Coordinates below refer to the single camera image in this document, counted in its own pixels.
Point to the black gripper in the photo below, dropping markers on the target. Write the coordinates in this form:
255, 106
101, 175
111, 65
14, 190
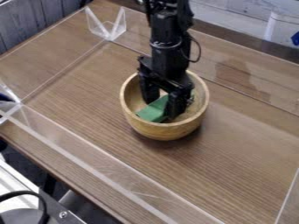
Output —
166, 73

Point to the green rectangular block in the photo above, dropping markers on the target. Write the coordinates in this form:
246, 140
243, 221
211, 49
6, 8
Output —
153, 112

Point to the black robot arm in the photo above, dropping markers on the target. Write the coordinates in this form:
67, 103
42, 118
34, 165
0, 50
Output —
170, 20

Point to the brown wooden bowl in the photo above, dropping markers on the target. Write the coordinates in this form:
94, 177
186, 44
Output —
171, 130

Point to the white container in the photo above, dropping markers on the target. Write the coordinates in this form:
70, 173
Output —
282, 29

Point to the grey metal clamp plate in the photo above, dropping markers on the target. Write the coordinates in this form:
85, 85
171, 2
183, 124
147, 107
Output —
59, 213

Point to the clear acrylic corner bracket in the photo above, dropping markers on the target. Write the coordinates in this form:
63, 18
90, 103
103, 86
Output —
107, 30

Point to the clear acrylic barrier wall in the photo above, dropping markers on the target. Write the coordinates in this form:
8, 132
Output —
229, 174

